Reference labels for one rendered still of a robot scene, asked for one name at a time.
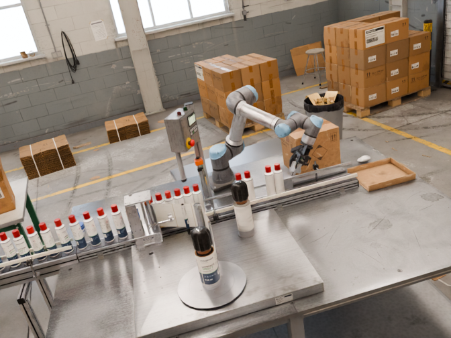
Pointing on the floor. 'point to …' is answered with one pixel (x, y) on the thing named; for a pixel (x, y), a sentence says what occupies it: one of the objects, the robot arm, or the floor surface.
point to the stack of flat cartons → (46, 157)
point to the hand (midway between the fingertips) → (291, 173)
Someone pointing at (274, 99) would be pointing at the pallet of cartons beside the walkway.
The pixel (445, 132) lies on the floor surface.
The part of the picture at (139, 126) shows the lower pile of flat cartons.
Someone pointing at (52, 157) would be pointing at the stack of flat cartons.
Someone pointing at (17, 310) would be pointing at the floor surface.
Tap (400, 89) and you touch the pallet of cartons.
